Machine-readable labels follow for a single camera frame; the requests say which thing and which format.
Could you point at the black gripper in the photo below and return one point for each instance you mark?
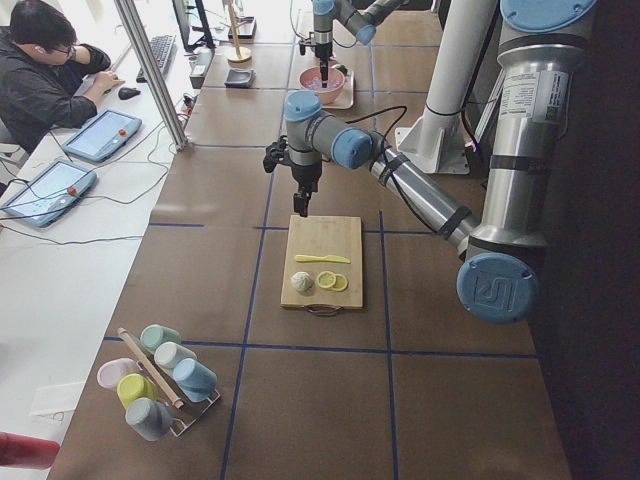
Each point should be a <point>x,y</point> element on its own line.
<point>305,175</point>
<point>323,51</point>

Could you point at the metal ice scoop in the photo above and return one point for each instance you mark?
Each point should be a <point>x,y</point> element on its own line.
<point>324,72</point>

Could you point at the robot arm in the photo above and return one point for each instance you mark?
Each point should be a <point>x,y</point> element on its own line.
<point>541,45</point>
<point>345,15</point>

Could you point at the pink bowl of ice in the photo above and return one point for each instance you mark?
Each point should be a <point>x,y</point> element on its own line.
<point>328,91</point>

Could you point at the yellow plastic knife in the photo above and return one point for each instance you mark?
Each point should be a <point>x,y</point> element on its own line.
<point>330,258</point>

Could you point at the bamboo cutting board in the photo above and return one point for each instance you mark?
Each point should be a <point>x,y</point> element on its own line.
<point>323,235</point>

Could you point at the beige tray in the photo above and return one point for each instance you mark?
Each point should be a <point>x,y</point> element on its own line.
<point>345,99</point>

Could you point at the white toy bun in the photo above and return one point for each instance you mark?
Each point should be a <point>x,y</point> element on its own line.
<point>302,282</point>

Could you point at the lemon slice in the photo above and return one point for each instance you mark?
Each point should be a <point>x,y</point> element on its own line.
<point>341,283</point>
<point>326,279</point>

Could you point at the black framed box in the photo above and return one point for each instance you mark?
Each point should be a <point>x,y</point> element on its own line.
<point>246,28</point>

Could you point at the wooden stand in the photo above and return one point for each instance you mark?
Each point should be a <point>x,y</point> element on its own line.
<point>239,54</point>

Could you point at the grey folded cloth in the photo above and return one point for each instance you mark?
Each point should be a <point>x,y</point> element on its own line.
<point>239,78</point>

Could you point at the black keyboard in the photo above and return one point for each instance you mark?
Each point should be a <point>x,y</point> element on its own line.
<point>163,48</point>

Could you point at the green cup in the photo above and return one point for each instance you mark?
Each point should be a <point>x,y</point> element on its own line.
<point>154,335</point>

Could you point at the white cup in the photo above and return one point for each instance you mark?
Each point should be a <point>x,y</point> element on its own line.
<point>169,354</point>

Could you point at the blue cup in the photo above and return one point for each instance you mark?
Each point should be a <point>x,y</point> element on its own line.
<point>196,380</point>

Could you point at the black computer mouse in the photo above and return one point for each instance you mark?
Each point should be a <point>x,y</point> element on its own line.
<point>126,93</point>

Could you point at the far teach pendant tablet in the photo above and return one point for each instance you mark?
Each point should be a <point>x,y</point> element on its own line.
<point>102,136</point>

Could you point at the teach pendant tablet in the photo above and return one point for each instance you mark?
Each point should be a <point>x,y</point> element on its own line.
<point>49,195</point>
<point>102,136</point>

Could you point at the yellow cup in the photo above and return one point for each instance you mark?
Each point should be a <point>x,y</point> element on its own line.
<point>134,386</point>

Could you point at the near teach pendant tablet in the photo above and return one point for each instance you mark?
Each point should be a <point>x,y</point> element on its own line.
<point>49,195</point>

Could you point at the pink cup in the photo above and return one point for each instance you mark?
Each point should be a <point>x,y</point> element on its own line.
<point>110,373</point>

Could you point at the grey cup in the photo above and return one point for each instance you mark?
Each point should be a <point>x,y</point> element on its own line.
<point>151,419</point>

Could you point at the seated person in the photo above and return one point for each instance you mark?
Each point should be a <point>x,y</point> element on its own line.
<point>48,78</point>

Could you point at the red object at edge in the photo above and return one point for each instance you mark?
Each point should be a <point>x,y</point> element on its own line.
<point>20,451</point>

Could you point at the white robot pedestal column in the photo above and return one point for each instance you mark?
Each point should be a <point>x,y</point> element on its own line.
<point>435,142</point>

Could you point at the aluminium frame post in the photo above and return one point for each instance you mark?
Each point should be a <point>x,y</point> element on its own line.
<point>141,45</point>

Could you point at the wire cup rack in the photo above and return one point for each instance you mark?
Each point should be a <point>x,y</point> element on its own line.
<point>185,412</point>

